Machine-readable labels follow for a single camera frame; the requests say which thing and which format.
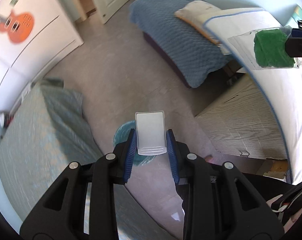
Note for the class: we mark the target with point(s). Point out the green sponge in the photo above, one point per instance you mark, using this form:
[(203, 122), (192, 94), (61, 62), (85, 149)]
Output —
[(263, 49)]

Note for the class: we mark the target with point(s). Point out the white wardrobe with guitar sticker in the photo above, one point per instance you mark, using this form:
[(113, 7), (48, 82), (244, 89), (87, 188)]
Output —
[(34, 36)]

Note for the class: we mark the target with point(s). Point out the green quilted bed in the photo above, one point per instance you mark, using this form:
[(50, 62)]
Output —
[(47, 133)]

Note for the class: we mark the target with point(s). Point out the blue quilted bed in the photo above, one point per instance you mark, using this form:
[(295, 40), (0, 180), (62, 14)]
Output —
[(193, 55)]

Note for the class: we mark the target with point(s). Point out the white mattress with blue piping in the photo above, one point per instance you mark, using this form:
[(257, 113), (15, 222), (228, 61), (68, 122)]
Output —
[(234, 29)]

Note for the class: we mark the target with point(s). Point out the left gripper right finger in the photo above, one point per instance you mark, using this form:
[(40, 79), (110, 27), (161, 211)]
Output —
[(219, 202)]

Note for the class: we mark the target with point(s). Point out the teal woven trash basket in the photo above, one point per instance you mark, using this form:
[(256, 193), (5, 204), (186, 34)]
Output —
[(122, 134)]

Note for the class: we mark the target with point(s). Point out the cream pillow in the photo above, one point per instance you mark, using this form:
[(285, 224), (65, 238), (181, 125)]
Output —
[(195, 14)]

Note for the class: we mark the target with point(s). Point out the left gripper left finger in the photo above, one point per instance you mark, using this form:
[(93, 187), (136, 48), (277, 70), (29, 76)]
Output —
[(80, 203)]

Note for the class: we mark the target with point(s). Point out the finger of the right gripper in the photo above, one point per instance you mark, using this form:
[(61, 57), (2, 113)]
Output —
[(296, 33), (293, 47)]

